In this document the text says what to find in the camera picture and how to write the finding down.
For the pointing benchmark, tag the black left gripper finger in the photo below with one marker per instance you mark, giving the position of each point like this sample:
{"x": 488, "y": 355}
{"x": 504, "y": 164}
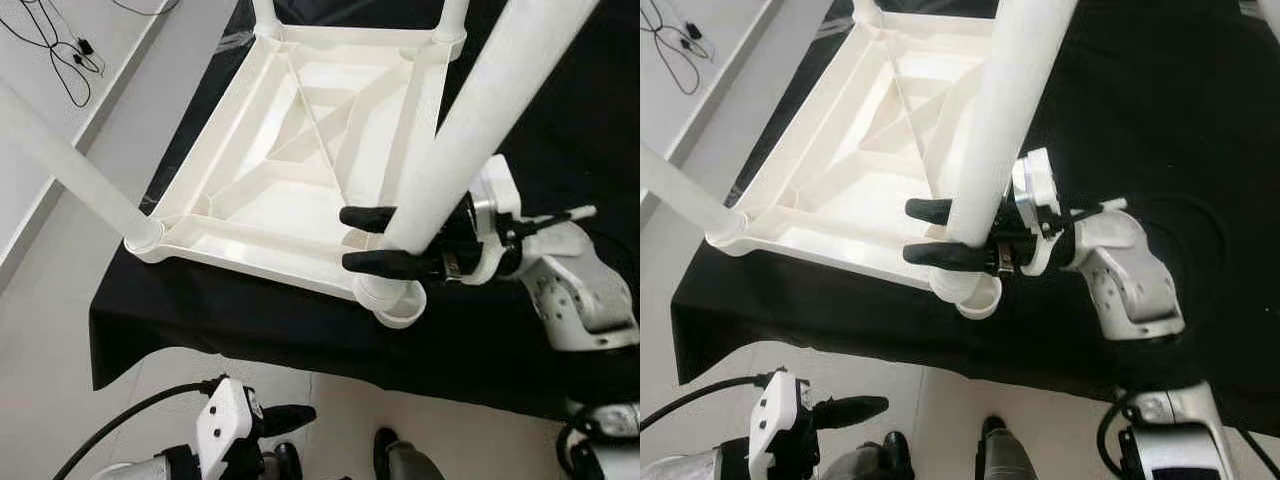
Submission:
{"x": 290, "y": 419}
{"x": 855, "y": 409}

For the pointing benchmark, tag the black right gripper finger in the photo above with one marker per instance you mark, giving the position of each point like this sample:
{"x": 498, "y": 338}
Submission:
{"x": 928, "y": 210}
{"x": 390, "y": 264}
{"x": 368, "y": 218}
{"x": 945, "y": 255}

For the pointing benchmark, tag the white plastic table top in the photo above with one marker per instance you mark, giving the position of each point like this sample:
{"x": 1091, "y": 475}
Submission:
{"x": 250, "y": 190}
{"x": 830, "y": 180}

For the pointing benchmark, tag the black left robot foot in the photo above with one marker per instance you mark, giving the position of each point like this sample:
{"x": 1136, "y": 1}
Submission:
{"x": 895, "y": 455}
{"x": 285, "y": 462}

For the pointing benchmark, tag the small black power adapter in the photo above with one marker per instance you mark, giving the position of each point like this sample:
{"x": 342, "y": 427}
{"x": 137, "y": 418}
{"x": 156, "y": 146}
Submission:
{"x": 88, "y": 45}
{"x": 690, "y": 32}

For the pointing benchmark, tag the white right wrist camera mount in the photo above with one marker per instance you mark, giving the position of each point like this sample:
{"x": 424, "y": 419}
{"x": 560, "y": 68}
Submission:
{"x": 505, "y": 190}
{"x": 1040, "y": 175}

